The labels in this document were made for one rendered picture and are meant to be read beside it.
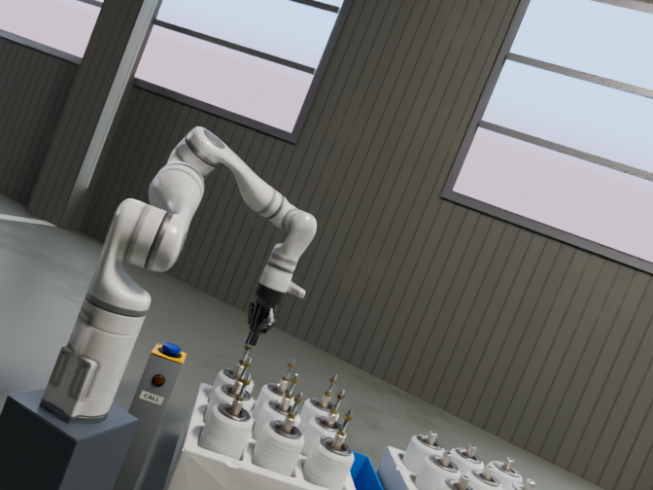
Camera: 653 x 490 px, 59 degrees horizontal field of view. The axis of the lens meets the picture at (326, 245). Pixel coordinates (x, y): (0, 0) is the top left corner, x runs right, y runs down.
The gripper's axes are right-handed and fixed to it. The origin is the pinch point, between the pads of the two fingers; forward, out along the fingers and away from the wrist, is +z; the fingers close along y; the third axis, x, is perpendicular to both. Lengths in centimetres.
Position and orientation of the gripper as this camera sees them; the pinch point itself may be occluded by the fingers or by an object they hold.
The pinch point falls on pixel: (252, 338)
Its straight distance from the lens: 148.3
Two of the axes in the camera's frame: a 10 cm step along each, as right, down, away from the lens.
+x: 8.0, 2.9, 5.3
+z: -3.7, 9.3, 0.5
